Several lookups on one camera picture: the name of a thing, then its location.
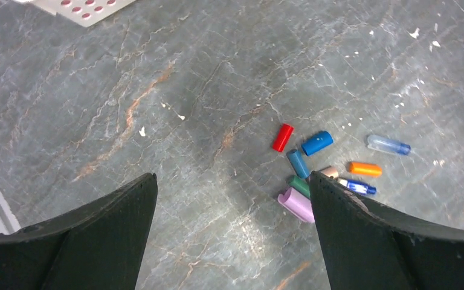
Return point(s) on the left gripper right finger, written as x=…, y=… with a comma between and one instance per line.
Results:
x=368, y=245

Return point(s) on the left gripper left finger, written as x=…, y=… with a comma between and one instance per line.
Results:
x=99, y=245

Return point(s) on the blue white pen cap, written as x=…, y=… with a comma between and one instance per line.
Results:
x=357, y=186

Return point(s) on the pink highlighter cap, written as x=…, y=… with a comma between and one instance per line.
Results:
x=299, y=205

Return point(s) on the orange pen cap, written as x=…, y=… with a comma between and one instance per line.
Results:
x=366, y=169

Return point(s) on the peach pen cap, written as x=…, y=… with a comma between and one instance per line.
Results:
x=330, y=171

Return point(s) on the green pen cap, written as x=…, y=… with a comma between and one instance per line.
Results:
x=299, y=185

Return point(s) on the light blue cap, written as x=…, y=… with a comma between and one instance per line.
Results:
x=298, y=163

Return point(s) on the clear blue long cap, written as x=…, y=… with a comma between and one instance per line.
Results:
x=387, y=145

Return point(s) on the medium blue pen cap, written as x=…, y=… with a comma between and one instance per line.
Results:
x=317, y=142

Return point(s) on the red pen cap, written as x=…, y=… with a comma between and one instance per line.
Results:
x=282, y=137

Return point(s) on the white plastic basket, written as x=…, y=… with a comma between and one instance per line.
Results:
x=85, y=13

